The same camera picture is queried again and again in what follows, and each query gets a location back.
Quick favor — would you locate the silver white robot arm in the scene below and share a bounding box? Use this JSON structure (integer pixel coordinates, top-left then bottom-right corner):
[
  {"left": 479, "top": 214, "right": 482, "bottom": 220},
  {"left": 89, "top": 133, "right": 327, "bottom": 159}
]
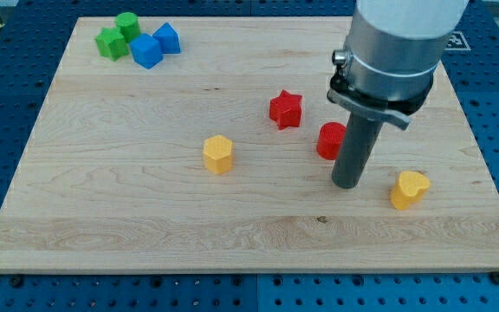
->
[{"left": 327, "top": 0, "right": 468, "bottom": 130}]

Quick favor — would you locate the yellow hexagon block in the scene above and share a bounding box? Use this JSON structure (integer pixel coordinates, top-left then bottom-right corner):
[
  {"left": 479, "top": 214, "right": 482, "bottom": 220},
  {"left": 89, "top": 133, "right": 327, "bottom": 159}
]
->
[{"left": 203, "top": 134, "right": 233, "bottom": 175}]

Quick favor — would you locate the red star block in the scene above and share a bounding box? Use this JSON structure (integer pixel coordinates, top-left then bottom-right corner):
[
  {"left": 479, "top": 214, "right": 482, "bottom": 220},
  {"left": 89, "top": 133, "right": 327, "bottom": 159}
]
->
[{"left": 269, "top": 90, "right": 303, "bottom": 130}]

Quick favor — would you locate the green star block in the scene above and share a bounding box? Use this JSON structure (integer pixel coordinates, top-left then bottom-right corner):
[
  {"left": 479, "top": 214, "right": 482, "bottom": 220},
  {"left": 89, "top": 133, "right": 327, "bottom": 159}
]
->
[{"left": 94, "top": 28, "right": 129, "bottom": 61}]

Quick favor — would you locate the wooden board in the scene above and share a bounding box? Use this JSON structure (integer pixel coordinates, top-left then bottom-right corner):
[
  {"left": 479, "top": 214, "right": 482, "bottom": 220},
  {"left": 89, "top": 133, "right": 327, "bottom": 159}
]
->
[{"left": 0, "top": 17, "right": 499, "bottom": 275}]

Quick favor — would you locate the red cylinder block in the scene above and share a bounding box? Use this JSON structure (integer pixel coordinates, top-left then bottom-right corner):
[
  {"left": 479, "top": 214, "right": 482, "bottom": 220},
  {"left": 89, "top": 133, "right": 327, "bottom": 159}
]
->
[{"left": 316, "top": 122, "right": 347, "bottom": 160}]

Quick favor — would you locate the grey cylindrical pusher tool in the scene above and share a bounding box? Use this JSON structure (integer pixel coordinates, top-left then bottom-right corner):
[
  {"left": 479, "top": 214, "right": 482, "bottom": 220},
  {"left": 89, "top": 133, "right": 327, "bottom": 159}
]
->
[{"left": 331, "top": 113, "right": 382, "bottom": 189}]

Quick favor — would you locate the blue cube block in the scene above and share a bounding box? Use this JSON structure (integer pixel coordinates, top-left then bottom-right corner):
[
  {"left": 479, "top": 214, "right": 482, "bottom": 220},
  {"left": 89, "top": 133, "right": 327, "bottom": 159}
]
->
[{"left": 129, "top": 34, "right": 164, "bottom": 69}]

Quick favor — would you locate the yellow heart block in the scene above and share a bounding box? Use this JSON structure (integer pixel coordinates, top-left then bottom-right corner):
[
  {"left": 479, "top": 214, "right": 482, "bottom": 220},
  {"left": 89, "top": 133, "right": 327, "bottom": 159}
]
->
[{"left": 390, "top": 171, "right": 431, "bottom": 211}]

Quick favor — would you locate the green cylinder block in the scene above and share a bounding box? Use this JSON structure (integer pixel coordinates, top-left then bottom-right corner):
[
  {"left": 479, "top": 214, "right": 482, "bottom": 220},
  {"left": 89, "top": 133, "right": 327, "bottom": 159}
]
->
[{"left": 114, "top": 11, "right": 141, "bottom": 43}]

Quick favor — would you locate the black white fiducial marker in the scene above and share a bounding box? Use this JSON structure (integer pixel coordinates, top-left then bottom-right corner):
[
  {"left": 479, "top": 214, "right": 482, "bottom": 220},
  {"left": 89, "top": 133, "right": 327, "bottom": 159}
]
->
[{"left": 444, "top": 30, "right": 470, "bottom": 51}]

